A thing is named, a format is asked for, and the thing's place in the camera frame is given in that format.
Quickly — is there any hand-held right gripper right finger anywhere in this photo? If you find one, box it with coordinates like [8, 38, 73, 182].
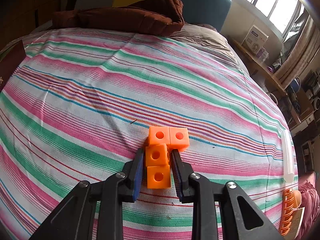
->
[171, 149, 280, 240]

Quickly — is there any pink cloth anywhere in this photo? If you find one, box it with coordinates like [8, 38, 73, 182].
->
[297, 172, 320, 230]

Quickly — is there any white printed box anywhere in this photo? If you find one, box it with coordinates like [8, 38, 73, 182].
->
[241, 25, 269, 54]

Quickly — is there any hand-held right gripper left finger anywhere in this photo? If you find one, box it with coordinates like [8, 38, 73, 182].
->
[30, 148, 145, 240]

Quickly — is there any gold metal tin box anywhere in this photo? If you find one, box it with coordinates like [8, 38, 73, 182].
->
[0, 41, 27, 92]

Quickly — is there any orange ribbed plastic piece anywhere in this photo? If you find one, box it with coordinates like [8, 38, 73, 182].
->
[279, 189, 302, 236]

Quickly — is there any grey yellow blue headboard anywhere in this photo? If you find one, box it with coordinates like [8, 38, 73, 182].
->
[75, 0, 232, 30]

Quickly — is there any brown duvet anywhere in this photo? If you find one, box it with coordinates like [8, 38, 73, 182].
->
[52, 0, 184, 37]

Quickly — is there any beige curtain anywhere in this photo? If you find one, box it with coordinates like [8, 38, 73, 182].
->
[275, 12, 320, 88]

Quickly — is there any wooden wardrobe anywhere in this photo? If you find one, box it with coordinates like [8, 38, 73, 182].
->
[0, 0, 73, 45]

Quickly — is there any striped bedsheet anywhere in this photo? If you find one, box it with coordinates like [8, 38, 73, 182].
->
[0, 27, 300, 240]

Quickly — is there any orange cube block piece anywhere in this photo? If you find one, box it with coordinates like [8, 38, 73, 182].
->
[145, 126, 189, 189]

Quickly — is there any blue round container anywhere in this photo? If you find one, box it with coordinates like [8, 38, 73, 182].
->
[287, 79, 301, 96]

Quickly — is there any grey bed linen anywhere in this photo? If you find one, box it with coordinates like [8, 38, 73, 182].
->
[172, 24, 242, 64]

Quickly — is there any window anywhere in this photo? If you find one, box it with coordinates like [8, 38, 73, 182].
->
[220, 0, 308, 34]

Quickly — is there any printed paper booklet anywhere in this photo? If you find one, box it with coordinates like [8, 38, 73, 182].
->
[291, 206, 306, 238]

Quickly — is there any wooden shelf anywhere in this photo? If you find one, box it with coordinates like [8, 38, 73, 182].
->
[231, 39, 288, 98]

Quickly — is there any translucent white tube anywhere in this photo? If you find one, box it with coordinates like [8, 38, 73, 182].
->
[282, 129, 296, 182]

